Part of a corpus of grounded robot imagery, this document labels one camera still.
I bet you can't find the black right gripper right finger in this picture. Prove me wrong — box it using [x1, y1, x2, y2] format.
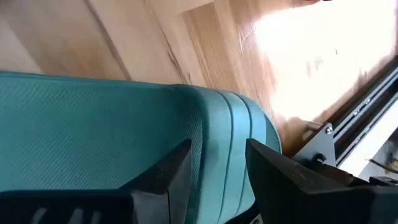
[244, 138, 371, 224]

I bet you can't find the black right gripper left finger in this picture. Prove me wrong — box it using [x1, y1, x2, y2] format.
[119, 139, 193, 224]

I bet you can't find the teal rubber slide sandal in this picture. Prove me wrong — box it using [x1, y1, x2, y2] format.
[0, 70, 282, 224]

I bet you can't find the metal corner bracket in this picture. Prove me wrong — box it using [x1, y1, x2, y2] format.
[292, 123, 337, 168]

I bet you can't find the thin black cable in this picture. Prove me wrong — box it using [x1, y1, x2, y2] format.
[368, 157, 398, 175]

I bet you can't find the black aluminium frame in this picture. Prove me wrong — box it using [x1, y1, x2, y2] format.
[326, 57, 398, 167]

